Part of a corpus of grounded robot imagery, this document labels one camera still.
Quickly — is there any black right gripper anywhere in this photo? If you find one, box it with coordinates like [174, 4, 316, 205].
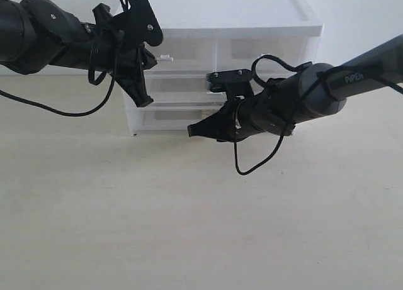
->
[187, 94, 283, 143]

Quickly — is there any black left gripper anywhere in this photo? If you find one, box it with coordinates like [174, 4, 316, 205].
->
[91, 30, 157, 107]

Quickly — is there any clear wide drawer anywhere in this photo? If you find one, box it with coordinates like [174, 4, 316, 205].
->
[145, 76, 228, 103]
[125, 102, 224, 135]

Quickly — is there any gold keychain with black strap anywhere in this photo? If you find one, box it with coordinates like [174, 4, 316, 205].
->
[200, 109, 217, 120]

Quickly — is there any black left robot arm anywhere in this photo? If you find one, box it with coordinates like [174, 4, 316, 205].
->
[1, 0, 163, 108]

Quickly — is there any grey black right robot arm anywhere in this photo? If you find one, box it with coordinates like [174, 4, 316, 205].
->
[188, 35, 402, 142]

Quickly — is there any white plastic drawer cabinet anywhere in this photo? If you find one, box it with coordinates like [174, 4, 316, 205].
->
[113, 0, 325, 137]

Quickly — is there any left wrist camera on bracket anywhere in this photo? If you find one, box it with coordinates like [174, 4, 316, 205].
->
[93, 0, 164, 49]

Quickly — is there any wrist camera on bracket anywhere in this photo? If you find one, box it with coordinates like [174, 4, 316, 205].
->
[206, 69, 254, 99]
[93, 0, 164, 49]

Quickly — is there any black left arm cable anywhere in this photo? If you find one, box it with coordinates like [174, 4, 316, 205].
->
[0, 28, 149, 117]

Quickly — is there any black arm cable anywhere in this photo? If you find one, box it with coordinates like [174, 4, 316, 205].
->
[232, 54, 403, 176]
[0, 28, 149, 117]

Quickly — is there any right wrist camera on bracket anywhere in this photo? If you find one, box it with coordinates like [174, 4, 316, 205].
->
[206, 69, 254, 99]

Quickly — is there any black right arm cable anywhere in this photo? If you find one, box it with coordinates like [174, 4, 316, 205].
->
[232, 54, 403, 176]

